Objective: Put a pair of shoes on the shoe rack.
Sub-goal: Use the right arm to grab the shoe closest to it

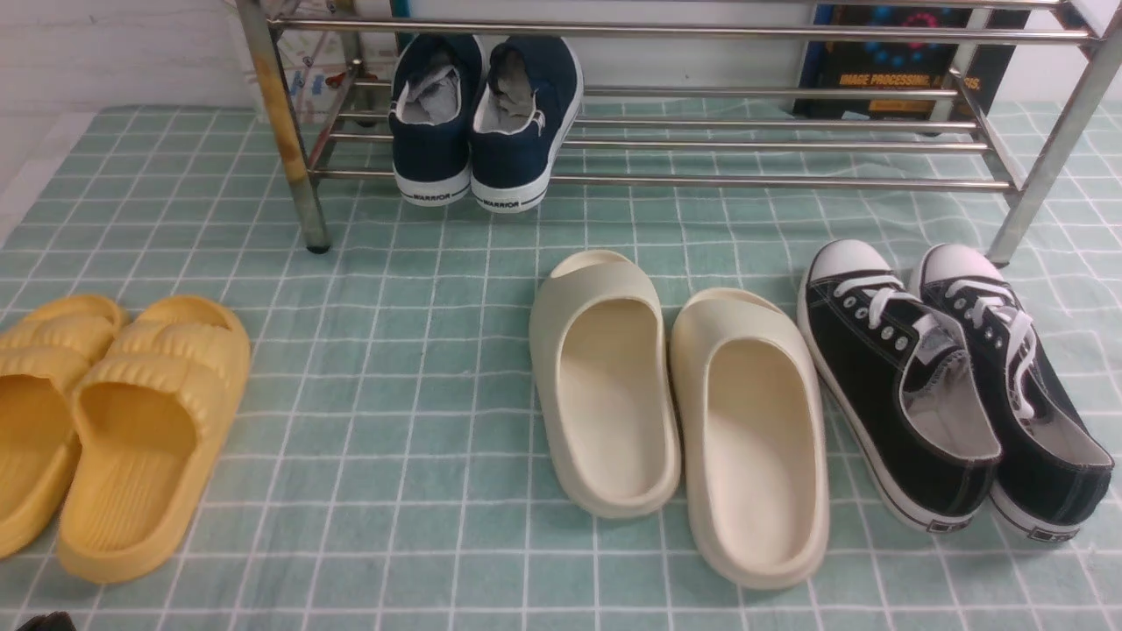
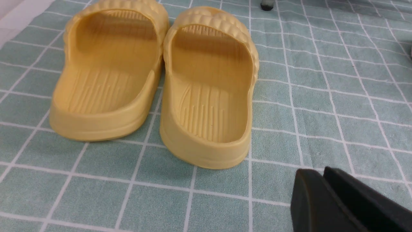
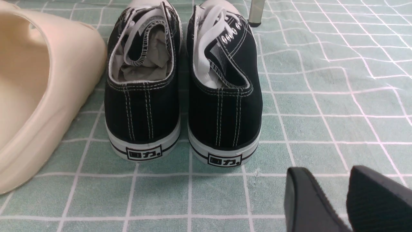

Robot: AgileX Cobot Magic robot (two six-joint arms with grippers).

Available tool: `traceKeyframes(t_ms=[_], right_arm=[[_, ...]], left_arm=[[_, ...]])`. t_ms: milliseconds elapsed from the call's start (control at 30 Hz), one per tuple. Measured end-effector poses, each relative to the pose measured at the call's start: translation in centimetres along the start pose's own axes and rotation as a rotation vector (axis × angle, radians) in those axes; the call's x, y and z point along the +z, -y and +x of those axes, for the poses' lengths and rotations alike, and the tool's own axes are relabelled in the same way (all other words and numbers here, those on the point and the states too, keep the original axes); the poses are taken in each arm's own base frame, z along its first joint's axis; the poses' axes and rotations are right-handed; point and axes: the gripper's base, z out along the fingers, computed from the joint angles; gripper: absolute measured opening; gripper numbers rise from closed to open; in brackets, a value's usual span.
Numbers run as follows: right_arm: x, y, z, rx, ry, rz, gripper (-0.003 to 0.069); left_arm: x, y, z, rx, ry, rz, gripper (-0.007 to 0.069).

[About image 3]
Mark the right cream foam slide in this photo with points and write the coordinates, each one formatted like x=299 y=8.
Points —
x=49 y=65

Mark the black canvas sneaker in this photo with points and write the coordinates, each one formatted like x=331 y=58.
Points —
x=142 y=110
x=225 y=97

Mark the metal shoe rack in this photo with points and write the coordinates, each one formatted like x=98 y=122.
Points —
x=256 y=12

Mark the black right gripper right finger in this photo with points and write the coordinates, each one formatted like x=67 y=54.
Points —
x=376 y=203

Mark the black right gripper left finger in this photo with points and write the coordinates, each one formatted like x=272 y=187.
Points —
x=306 y=207

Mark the green checkered floor cloth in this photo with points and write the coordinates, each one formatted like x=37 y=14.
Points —
x=336 y=88

